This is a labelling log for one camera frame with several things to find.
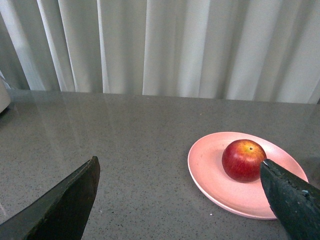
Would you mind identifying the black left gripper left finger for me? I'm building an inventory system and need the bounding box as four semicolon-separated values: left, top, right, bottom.
0;156;101;240

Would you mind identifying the pink plate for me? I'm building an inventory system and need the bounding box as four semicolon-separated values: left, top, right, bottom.
187;132;308;220

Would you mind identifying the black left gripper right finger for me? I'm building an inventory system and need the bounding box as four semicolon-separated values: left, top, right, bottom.
260;159;320;240

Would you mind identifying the white pleated curtain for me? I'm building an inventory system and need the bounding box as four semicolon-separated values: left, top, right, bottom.
0;0;320;104

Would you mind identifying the red apple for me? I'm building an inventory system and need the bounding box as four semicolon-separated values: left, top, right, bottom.
221;139;267;183

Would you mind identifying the white object at table edge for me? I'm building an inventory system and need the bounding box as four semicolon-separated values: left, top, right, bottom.
0;79;11;113

